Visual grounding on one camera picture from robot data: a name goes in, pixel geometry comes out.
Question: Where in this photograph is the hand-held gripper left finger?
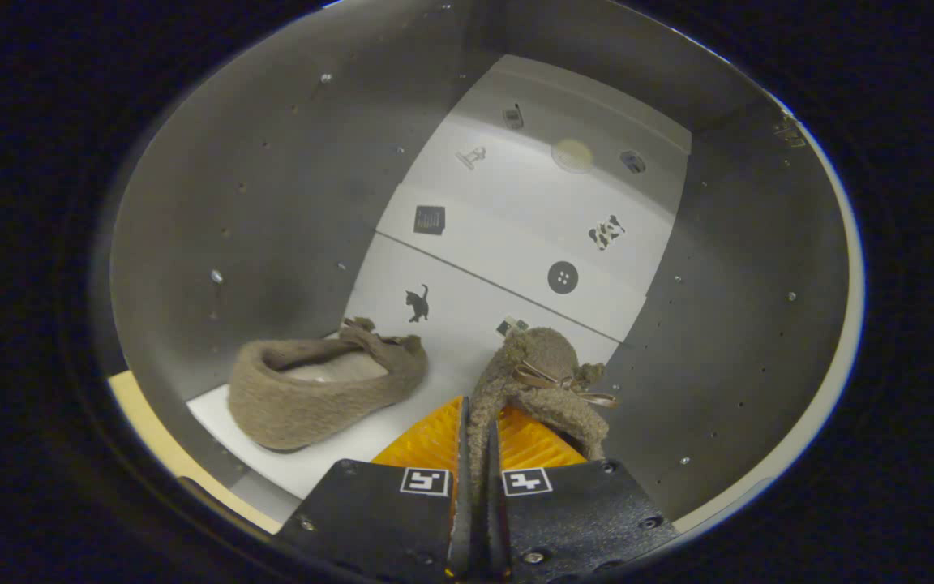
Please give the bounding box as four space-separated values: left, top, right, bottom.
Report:
275 396 472 581

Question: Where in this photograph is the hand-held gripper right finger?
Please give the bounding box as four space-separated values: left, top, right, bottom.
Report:
486 406 666 581

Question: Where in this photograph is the brown fuzzy shoe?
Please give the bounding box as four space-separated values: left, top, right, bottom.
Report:
228 317 429 453
467 327 620 504

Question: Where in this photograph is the grey shoe cabinet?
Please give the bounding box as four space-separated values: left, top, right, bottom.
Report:
106 0 865 536

